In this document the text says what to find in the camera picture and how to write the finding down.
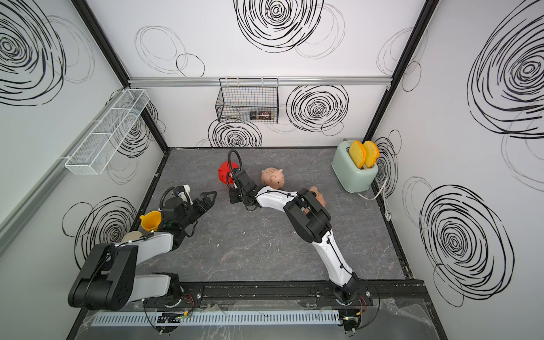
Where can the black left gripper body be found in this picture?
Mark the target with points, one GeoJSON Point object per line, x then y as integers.
{"type": "Point", "coordinates": [189, 217]}

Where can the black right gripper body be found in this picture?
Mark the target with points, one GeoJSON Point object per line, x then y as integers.
{"type": "Point", "coordinates": [237, 196]}

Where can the red piggy bank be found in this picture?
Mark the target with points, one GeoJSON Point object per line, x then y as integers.
{"type": "Point", "coordinates": [224, 173]}

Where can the light pink piggy bank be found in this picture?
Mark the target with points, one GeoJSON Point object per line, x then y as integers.
{"type": "Point", "coordinates": [273, 177]}

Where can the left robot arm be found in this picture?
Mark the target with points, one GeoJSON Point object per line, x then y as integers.
{"type": "Point", "coordinates": [108, 278]}

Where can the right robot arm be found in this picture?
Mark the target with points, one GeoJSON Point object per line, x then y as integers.
{"type": "Point", "coordinates": [306, 212]}

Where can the orange-tan piggy bank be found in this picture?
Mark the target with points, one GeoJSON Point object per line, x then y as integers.
{"type": "Point", "coordinates": [318, 196]}

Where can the yellow mug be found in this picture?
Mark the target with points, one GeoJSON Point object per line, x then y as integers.
{"type": "Point", "coordinates": [151, 221]}

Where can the small items in basket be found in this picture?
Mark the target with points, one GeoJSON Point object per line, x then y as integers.
{"type": "Point", "coordinates": [261, 115]}

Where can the mint green toaster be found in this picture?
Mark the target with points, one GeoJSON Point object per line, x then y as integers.
{"type": "Point", "coordinates": [352, 179]}

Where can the yellow toast slice left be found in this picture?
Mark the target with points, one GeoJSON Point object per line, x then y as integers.
{"type": "Point", "coordinates": [358, 154]}

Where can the yellow toast slice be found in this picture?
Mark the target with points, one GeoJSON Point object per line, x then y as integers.
{"type": "Point", "coordinates": [358, 154]}
{"type": "Point", "coordinates": [372, 154]}

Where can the yellow toast slice right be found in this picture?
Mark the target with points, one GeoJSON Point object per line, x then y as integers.
{"type": "Point", "coordinates": [372, 154]}

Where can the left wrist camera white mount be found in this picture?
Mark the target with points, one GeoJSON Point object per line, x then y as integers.
{"type": "Point", "coordinates": [183, 192]}

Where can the black wire wall basket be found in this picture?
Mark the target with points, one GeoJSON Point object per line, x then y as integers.
{"type": "Point", "coordinates": [237, 97]}

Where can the white wire wall shelf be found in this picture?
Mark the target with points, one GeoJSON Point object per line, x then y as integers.
{"type": "Point", "coordinates": [120, 130]}

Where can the white slotted cable duct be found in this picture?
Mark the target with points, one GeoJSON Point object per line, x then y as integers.
{"type": "Point", "coordinates": [216, 318]}

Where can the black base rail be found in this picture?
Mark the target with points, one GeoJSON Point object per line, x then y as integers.
{"type": "Point", "coordinates": [319, 293]}

